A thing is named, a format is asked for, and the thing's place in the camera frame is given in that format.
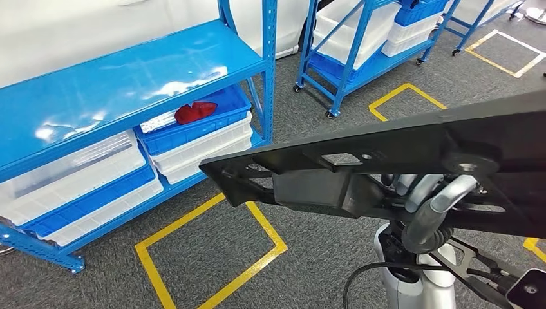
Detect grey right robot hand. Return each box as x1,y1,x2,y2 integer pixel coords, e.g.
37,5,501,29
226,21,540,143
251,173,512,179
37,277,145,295
390,174,480,239

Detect black plastic panel part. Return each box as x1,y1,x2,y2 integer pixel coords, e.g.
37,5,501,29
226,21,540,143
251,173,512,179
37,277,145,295
199,88,546,241

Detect red plastic part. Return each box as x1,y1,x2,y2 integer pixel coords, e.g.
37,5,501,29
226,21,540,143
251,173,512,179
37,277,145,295
173,100,219,126

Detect blue metal shelf rack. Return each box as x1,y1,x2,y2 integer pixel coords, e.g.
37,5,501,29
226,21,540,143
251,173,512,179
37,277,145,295
0,0,279,275

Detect blue wheeled rack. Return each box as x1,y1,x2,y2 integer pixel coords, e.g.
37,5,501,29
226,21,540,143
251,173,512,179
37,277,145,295
292,0,464,120
442,0,529,57

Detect large white plastic bin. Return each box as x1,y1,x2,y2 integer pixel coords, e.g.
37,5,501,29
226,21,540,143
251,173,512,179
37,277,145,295
312,0,402,70

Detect blue plastic bin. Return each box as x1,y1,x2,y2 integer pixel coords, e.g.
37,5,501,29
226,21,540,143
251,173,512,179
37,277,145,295
135,84,253,157
20,163,157,238
394,0,449,28

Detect white car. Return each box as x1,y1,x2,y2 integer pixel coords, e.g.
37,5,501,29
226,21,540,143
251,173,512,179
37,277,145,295
0,0,321,88

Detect black camera bracket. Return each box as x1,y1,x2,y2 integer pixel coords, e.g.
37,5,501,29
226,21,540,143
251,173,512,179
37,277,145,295
429,236,532,309

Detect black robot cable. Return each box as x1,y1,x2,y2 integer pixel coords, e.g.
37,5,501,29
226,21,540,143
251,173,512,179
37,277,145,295
343,261,433,309

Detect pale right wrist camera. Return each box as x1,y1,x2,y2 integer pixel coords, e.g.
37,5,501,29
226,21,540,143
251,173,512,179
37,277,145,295
505,268,546,309

